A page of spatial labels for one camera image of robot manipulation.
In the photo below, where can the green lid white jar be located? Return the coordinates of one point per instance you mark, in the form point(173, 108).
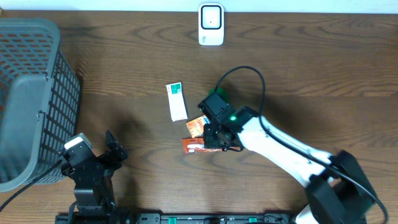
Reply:
point(221, 92)

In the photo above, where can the red Top chocolate bar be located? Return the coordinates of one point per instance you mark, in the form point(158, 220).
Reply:
point(200, 145)

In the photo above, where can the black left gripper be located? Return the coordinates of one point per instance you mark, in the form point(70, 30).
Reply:
point(114, 161)

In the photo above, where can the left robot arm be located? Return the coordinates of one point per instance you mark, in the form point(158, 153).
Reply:
point(95, 201)

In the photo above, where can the white barcode scanner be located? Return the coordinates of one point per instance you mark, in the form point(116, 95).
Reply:
point(211, 24)

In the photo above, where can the small orange snack box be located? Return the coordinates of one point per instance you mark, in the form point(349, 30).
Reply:
point(196, 126)

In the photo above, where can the white green medicine box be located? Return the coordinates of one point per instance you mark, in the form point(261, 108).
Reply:
point(176, 101)

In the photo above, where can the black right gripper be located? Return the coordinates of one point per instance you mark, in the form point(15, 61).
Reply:
point(209, 140)

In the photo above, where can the grey plastic mesh basket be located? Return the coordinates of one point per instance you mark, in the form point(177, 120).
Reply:
point(40, 99)

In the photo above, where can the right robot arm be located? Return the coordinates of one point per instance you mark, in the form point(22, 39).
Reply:
point(336, 187)

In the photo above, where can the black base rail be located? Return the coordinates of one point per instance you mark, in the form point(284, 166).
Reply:
point(156, 218)

